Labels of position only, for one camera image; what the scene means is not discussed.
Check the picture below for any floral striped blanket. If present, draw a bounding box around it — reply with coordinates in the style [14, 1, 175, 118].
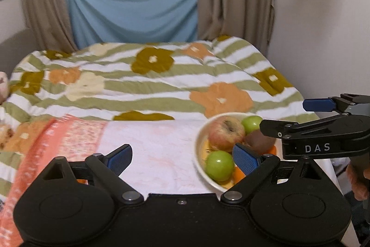
[0, 35, 321, 204]

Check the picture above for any person's right hand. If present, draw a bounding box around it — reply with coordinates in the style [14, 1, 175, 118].
[346, 162, 370, 201]

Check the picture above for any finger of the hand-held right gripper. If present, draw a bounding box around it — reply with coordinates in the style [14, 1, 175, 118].
[303, 93, 370, 114]
[259, 113, 370, 140]

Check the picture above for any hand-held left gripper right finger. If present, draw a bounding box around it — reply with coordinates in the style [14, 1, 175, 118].
[220, 144, 330, 204]

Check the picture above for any beige plush toy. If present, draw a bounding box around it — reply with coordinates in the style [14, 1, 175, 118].
[0, 123, 14, 150]

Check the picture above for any blue hanging cloth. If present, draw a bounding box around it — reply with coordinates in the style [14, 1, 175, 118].
[64, 0, 200, 48]

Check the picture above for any cream and yellow plate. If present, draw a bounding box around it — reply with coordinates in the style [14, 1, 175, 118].
[193, 112, 290, 192]

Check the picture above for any brown kiwi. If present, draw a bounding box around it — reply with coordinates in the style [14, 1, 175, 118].
[244, 130, 276, 155]

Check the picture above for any large green apple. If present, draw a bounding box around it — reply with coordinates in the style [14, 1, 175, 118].
[241, 116, 264, 135]

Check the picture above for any small green apple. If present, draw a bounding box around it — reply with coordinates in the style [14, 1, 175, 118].
[205, 150, 235, 181]

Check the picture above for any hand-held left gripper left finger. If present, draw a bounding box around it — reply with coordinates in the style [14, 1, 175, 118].
[34, 144, 144, 204]

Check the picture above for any pink and white towel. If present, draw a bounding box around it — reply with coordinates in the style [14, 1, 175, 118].
[0, 115, 344, 247]

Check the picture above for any red apple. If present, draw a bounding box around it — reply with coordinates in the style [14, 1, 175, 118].
[207, 116, 246, 153]

